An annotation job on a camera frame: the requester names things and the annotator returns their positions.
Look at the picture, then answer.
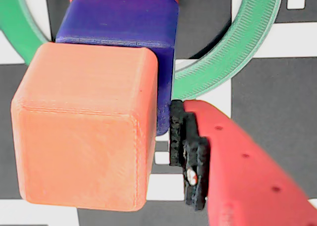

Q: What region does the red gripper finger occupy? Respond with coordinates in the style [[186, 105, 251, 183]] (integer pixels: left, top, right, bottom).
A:
[[169, 99, 317, 226]]

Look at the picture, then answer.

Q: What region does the orange cube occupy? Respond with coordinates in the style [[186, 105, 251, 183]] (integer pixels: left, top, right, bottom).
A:
[[10, 42, 159, 212]]

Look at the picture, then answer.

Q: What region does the blue cube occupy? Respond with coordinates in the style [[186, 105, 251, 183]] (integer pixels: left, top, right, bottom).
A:
[[55, 0, 179, 137]]

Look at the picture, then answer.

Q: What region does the black white marker mat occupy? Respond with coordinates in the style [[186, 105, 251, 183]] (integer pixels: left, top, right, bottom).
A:
[[0, 0, 317, 226]]

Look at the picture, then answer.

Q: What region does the green ring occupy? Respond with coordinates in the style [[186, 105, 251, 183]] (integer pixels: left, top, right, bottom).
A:
[[0, 0, 284, 100]]

